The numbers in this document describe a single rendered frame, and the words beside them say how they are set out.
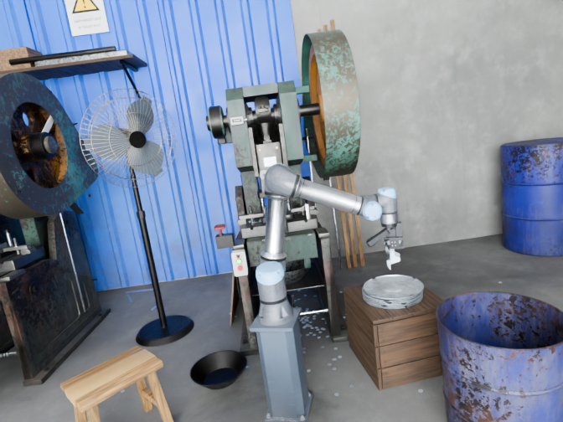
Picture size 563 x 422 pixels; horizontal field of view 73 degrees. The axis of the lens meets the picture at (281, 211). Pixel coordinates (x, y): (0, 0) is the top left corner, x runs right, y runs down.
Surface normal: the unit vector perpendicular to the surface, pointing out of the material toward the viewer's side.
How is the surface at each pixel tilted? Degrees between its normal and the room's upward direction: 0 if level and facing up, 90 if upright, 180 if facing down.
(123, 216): 90
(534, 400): 92
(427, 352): 90
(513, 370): 92
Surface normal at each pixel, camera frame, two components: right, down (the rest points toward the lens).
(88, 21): 0.04, 0.19
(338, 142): 0.11, 0.63
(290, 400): -0.24, 0.22
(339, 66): 0.00, -0.20
